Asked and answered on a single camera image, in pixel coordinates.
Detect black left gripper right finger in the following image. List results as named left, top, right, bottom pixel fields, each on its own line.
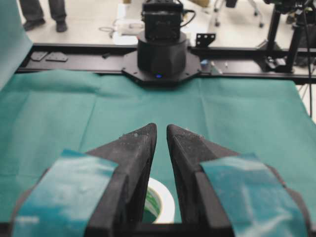
left=167, top=124, right=311, bottom=237

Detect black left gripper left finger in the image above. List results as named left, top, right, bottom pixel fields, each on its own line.
left=9, top=123, right=157, bottom=237

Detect white duct tape roll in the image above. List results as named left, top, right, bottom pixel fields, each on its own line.
left=142, top=178, right=175, bottom=224

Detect green table cloth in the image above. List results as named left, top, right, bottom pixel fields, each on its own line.
left=0, top=0, right=316, bottom=222

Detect office chair base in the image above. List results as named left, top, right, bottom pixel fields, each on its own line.
left=213, top=0, right=266, bottom=28

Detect person legs dark trousers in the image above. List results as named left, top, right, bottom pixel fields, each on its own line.
left=19, top=0, right=68, bottom=33

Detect black tripod stand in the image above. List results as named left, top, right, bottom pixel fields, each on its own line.
left=265, top=0, right=316, bottom=74

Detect black aluminium frame rail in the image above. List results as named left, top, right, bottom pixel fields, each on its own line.
left=16, top=43, right=316, bottom=87

